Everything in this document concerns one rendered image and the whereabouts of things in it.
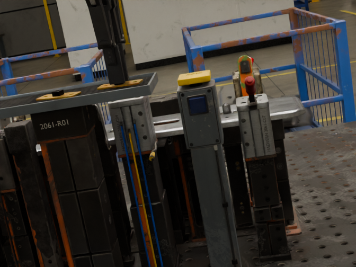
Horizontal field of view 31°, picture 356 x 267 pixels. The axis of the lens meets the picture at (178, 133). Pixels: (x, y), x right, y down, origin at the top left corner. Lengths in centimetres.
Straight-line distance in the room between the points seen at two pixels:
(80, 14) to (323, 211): 795
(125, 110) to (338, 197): 68
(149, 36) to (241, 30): 132
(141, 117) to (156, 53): 809
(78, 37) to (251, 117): 818
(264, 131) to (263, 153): 5
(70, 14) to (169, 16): 140
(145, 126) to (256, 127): 23
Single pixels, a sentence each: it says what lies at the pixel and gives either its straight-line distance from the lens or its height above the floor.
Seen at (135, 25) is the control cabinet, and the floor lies 64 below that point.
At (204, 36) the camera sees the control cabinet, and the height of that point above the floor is 31.
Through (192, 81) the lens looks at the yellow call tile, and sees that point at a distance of 118.
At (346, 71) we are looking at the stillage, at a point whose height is 69.
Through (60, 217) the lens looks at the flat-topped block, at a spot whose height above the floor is 93.
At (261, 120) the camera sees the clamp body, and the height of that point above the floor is 102.
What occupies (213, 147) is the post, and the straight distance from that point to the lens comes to 120.
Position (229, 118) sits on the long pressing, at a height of 100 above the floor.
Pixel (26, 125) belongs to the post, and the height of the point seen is 109.
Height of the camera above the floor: 136
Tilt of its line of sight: 14 degrees down
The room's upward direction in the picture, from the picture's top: 10 degrees counter-clockwise
